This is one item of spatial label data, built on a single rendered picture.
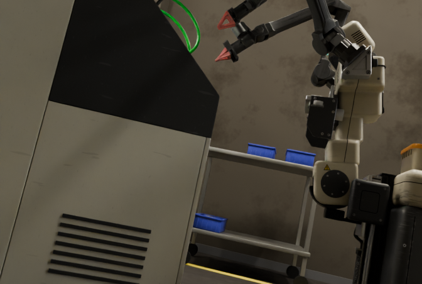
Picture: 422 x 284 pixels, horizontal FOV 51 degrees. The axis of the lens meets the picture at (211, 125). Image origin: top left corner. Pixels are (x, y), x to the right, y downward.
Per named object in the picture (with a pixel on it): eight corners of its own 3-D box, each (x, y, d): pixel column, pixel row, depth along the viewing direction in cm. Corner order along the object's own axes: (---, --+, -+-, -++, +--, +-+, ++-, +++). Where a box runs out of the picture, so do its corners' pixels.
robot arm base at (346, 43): (367, 46, 155) (362, 57, 166) (350, 31, 157) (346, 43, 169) (348, 63, 155) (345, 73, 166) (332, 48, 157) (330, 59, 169)
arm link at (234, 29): (265, 29, 209) (264, 38, 217) (251, 12, 213) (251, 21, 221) (243, 42, 208) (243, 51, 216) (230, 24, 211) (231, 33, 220)
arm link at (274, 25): (338, 1, 210) (334, 13, 221) (333, -8, 212) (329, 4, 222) (257, 35, 208) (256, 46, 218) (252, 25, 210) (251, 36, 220)
